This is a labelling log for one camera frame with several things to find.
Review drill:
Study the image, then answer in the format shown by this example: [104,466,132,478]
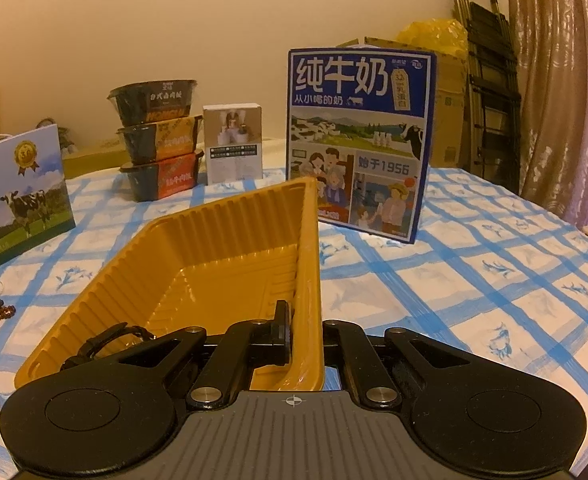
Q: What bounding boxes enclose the black wristwatch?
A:
[60,324,157,372]

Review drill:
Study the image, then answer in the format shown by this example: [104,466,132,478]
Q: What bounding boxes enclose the gold plastic tray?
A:
[13,176,323,392]

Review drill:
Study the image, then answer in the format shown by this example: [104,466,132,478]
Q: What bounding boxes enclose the black folding ladder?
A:
[454,0,525,191]

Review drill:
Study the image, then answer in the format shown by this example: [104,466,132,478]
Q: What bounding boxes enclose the blue checkered tablecloth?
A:
[0,165,588,480]

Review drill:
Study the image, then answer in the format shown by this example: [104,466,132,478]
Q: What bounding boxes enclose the light blue milk gift box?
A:
[0,124,76,281]

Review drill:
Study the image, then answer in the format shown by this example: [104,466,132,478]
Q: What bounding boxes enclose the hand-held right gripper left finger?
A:
[100,301,292,409]

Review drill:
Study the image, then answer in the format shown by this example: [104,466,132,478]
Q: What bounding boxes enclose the pink patterned curtain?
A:
[506,0,588,226]

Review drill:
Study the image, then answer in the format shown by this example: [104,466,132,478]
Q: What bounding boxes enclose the black food bowl yellow label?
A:
[115,115,205,165]

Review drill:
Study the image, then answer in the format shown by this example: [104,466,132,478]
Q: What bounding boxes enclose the yellow plastic bag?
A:
[399,19,470,56]

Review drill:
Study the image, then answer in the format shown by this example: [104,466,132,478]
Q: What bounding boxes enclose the tall blue milk carton box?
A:
[287,49,439,244]

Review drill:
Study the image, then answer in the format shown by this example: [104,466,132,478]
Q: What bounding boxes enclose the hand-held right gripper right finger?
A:
[321,320,486,409]

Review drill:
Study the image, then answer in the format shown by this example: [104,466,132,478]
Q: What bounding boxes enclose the black food bowl red label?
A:
[119,150,206,203]

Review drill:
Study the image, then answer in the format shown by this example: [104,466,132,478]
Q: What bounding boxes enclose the black cable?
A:
[36,120,77,153]

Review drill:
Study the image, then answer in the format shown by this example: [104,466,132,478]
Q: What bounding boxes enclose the flat yellow cardboard box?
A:
[61,145,130,178]

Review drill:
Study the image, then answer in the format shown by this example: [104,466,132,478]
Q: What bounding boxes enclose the small white product box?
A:
[202,103,264,186]

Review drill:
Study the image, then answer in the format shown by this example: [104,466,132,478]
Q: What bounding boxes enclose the open cardboard box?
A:
[336,37,467,168]

